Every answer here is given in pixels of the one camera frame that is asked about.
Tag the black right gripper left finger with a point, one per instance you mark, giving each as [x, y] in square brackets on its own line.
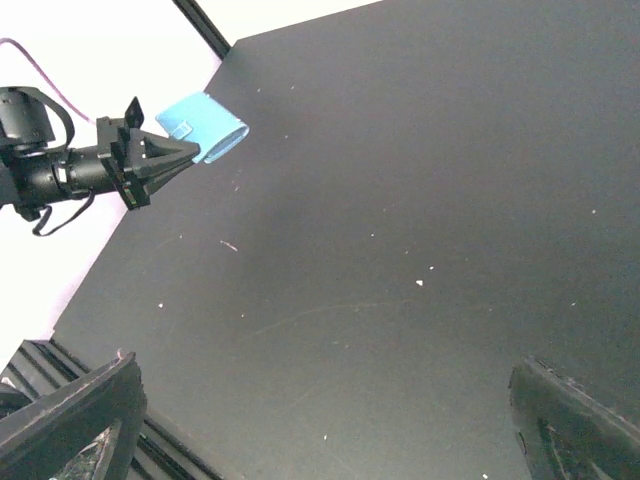
[41, 438]

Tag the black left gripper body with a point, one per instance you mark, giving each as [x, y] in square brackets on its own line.
[121, 146]

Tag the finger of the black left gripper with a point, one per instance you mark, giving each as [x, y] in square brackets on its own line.
[155, 153]
[158, 171]

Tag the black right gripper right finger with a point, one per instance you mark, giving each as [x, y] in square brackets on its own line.
[571, 426]

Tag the blue leather card holder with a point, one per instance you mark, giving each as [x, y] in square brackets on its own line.
[199, 118]

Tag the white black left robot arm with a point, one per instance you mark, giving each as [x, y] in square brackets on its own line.
[40, 168]

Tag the black aluminium front rail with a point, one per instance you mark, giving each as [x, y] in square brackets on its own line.
[162, 452]

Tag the black rear left frame post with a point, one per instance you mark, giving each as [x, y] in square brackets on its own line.
[204, 26]

